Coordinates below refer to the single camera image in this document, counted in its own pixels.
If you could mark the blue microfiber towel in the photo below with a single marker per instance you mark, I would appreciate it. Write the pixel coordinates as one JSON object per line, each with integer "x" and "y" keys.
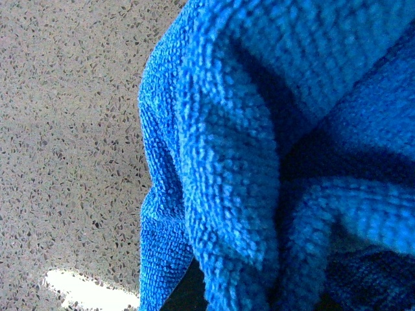
{"x": 279, "y": 137}

